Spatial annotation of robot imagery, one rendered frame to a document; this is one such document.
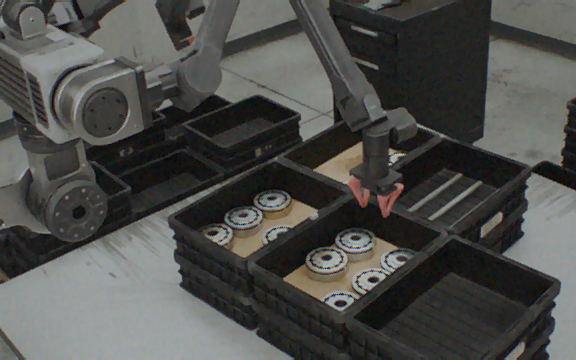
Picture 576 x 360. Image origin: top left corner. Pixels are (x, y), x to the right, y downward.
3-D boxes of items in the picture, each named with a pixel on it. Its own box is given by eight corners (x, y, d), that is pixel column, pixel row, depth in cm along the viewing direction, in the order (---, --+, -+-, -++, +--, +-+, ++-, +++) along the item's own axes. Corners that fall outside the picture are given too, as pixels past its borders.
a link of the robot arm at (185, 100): (148, 76, 152) (158, 66, 148) (193, 60, 157) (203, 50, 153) (169, 119, 152) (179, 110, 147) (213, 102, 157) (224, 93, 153)
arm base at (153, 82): (123, 116, 152) (112, 57, 146) (159, 102, 156) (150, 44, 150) (146, 130, 146) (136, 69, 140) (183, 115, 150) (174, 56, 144)
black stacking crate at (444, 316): (458, 426, 156) (461, 385, 150) (344, 359, 174) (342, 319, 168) (557, 323, 180) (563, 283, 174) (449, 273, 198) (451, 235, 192)
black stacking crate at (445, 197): (448, 271, 198) (450, 234, 193) (357, 229, 217) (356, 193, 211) (530, 204, 222) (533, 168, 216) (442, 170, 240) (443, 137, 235)
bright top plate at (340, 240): (360, 257, 198) (360, 255, 198) (327, 244, 204) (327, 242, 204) (383, 238, 205) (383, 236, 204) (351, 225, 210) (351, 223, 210)
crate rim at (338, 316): (341, 326, 169) (341, 317, 168) (244, 271, 188) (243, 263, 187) (450, 240, 193) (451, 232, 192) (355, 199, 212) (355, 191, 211)
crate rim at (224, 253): (244, 271, 188) (243, 262, 187) (165, 225, 206) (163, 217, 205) (355, 199, 212) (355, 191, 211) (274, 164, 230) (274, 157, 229)
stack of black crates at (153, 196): (151, 287, 308) (137, 213, 291) (113, 254, 328) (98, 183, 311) (234, 244, 329) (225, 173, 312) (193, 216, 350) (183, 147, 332)
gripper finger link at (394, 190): (378, 202, 182) (379, 166, 178) (403, 213, 178) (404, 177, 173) (358, 214, 178) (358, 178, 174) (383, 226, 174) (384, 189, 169)
